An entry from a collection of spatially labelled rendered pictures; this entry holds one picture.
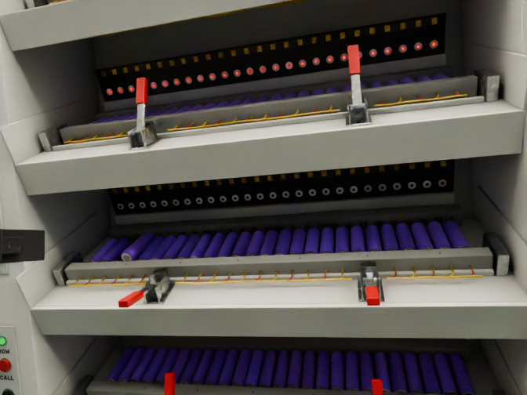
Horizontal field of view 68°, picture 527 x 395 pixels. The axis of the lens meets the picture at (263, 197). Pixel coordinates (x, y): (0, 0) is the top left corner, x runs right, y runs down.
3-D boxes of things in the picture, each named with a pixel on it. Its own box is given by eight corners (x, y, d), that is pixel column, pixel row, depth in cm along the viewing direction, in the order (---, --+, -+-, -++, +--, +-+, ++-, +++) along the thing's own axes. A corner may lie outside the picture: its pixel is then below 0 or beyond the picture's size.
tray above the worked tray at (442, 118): (521, 154, 40) (537, 5, 35) (27, 195, 54) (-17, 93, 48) (465, 110, 58) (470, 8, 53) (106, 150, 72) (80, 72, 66)
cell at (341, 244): (349, 237, 56) (350, 262, 51) (336, 237, 57) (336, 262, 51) (348, 226, 56) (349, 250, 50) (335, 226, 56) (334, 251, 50)
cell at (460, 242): (456, 231, 53) (470, 258, 47) (442, 232, 54) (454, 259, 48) (457, 219, 53) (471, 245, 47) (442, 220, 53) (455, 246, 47)
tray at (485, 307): (532, 339, 41) (543, 263, 37) (41, 335, 55) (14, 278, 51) (473, 240, 59) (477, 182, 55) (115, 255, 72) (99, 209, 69)
